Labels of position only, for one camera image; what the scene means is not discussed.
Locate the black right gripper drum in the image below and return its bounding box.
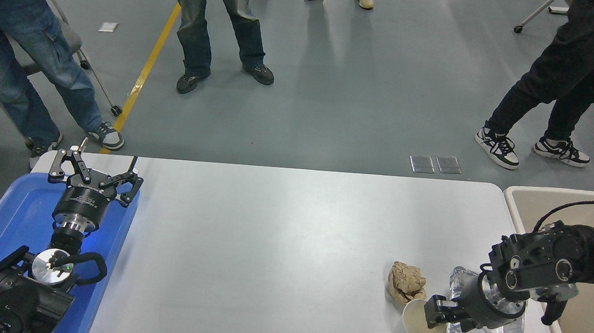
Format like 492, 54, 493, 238
450, 273, 513, 333

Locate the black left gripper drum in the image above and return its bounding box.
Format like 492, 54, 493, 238
52, 168, 120, 229

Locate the white paper cup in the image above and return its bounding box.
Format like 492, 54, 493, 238
392, 297, 450, 333

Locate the crumpled tan paper ball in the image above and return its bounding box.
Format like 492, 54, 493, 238
386, 261, 430, 307

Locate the blue plastic tray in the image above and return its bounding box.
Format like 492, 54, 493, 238
0, 169, 141, 333

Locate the grey folding chair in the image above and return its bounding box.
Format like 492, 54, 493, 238
16, 0, 131, 118

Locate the silver floor socket cover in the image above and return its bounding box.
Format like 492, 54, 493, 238
408, 154, 436, 174
434, 155, 463, 175

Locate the seated person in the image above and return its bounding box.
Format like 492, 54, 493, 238
0, 0, 135, 177

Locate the white wheeled office chair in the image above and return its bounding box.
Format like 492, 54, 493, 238
513, 0, 560, 38

